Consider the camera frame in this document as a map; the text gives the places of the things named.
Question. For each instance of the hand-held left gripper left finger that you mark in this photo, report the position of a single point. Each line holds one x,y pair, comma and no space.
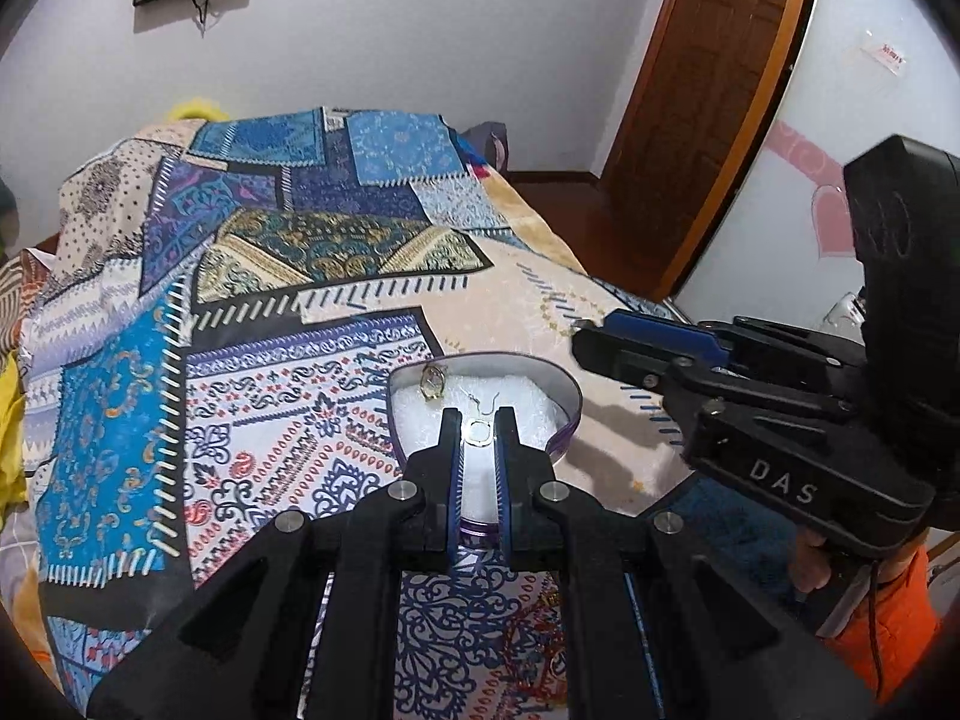
452,480

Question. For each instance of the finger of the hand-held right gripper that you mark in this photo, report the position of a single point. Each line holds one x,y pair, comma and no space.
660,330
615,360

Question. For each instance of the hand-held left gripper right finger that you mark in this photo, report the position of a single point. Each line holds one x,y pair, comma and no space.
501,480

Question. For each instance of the gold hoop earring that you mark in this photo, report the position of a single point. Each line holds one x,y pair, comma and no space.
466,432

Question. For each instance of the purple heart-shaped jewelry box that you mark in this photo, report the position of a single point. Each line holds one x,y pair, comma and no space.
529,397

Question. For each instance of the person's right forearm orange sleeve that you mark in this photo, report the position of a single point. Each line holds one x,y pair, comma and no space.
892,622

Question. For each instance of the person's right hand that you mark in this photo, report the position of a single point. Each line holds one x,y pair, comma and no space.
811,562

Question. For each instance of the white object behind gripper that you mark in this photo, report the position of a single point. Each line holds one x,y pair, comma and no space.
847,311

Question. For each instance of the brown wooden door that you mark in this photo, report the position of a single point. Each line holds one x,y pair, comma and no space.
697,90

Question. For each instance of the patchwork printed blanket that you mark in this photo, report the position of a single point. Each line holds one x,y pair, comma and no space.
262,315

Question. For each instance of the purple bag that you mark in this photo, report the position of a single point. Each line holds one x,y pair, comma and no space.
487,141

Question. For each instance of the yellow cloth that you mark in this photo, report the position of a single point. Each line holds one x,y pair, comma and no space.
11,450
196,108

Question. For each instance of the patterned orange cushion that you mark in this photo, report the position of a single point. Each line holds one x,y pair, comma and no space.
22,300

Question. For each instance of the pink letter wall sticker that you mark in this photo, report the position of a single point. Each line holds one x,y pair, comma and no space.
806,150

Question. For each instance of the wooden door frame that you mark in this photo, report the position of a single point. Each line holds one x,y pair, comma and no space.
787,67

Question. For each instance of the white wall label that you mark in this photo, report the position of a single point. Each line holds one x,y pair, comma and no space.
883,54

